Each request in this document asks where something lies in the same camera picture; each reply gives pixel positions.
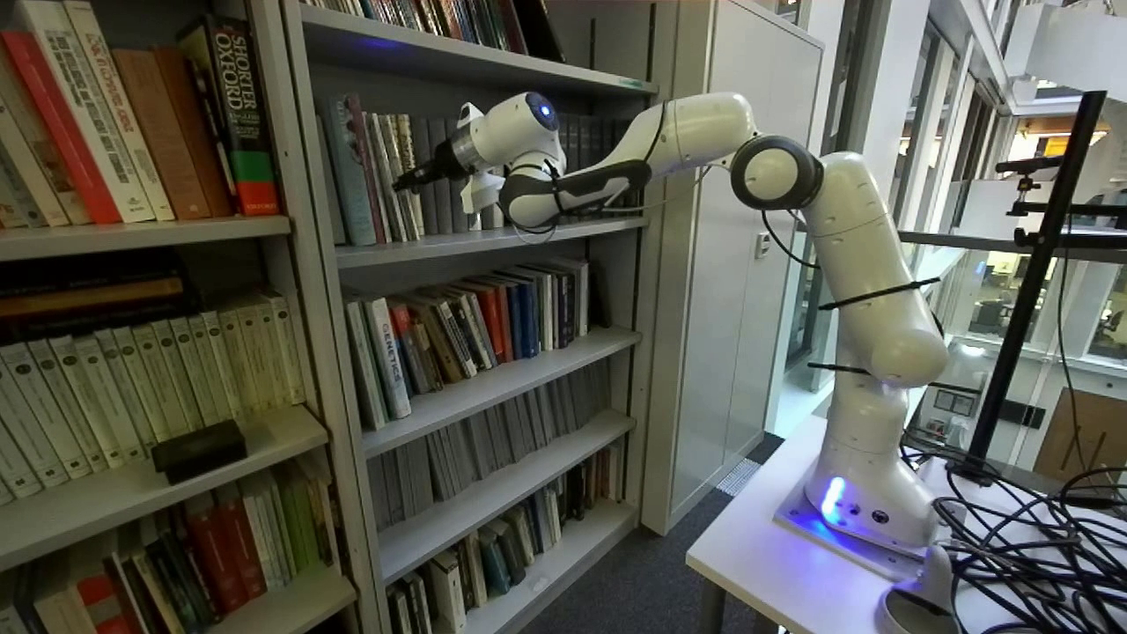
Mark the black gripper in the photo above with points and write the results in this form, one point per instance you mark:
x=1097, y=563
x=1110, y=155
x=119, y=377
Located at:
x=448, y=164

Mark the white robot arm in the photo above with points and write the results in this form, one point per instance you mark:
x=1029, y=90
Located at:
x=874, y=293

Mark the thin white book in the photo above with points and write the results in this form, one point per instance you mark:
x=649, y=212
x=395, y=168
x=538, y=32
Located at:
x=382, y=176

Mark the white patterned book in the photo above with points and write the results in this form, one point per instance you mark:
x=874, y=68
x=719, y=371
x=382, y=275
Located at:
x=405, y=134

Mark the grey cloth book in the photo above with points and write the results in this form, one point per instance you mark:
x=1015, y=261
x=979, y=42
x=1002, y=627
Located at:
x=445, y=127
x=432, y=133

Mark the teal book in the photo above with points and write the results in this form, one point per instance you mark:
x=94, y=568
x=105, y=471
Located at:
x=351, y=176

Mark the orange red book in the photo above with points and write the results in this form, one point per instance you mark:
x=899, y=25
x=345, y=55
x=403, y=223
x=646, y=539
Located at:
x=405, y=340

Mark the blue book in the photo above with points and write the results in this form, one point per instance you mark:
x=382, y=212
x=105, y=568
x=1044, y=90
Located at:
x=526, y=313

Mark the dark book green red band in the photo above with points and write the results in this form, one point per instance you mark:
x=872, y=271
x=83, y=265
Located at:
x=240, y=108

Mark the pale blue-grey book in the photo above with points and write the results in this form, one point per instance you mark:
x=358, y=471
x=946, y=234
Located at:
x=367, y=371

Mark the brown book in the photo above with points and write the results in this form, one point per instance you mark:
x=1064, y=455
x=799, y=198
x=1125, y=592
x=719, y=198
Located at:
x=169, y=134

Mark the white book red lettering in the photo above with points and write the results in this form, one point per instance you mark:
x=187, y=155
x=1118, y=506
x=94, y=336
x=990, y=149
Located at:
x=105, y=116

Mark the dark bound numbered volume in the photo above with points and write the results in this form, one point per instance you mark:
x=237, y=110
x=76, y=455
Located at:
x=599, y=127
x=584, y=133
x=570, y=134

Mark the leaning brown books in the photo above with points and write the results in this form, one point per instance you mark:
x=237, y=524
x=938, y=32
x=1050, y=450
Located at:
x=445, y=336

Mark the mixed coloured paperbacks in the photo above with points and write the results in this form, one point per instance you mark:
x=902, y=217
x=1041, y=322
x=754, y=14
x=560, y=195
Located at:
x=459, y=14

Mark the grey metal bookshelf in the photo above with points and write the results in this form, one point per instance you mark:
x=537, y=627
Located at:
x=504, y=392
x=140, y=234

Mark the grey bound volumes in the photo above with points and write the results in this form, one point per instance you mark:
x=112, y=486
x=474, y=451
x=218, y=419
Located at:
x=495, y=451

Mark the small black box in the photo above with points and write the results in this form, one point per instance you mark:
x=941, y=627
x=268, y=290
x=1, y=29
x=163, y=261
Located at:
x=197, y=451

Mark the stacked dark flat books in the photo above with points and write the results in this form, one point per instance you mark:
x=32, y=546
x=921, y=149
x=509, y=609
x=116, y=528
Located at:
x=83, y=302

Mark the white bound volumes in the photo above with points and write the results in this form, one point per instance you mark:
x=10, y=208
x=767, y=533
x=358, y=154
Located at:
x=128, y=387

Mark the mixed dark and white books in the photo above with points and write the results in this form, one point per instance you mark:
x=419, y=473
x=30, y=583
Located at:
x=504, y=551

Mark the beige books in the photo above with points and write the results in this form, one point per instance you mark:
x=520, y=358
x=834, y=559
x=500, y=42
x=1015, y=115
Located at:
x=22, y=176

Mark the red and green books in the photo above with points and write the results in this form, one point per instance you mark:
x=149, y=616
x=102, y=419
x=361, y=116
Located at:
x=223, y=546

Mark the black metal stand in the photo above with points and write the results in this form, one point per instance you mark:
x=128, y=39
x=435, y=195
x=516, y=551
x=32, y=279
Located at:
x=1033, y=282

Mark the grey round device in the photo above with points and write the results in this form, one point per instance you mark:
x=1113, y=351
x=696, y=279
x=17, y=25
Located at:
x=915, y=615

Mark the white lamp shade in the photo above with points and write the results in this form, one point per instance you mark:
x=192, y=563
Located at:
x=1078, y=47

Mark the brown cardboard box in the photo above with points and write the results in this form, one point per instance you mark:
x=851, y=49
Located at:
x=1087, y=434

